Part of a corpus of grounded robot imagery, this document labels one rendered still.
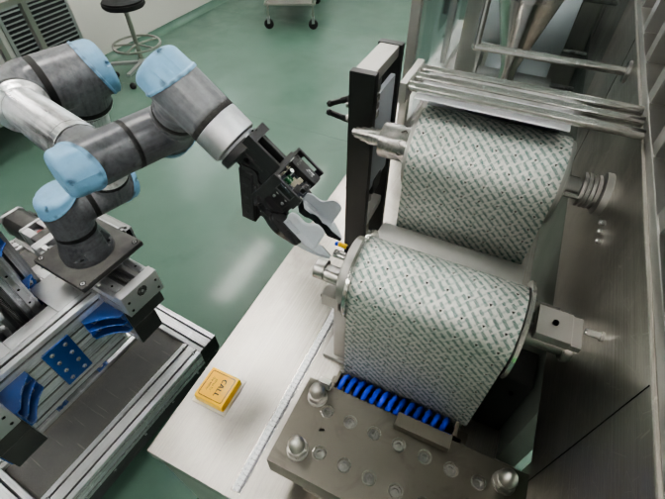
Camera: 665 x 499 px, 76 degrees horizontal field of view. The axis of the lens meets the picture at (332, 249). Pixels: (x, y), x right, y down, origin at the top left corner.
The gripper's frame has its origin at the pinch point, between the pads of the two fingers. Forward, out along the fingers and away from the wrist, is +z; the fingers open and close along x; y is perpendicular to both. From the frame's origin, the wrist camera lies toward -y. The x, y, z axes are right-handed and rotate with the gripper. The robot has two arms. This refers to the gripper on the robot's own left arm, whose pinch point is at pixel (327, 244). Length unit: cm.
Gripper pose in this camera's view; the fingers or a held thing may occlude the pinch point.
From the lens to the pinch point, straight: 67.4
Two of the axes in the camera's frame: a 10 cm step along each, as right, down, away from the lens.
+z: 6.9, 6.7, 2.6
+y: 5.8, -3.2, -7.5
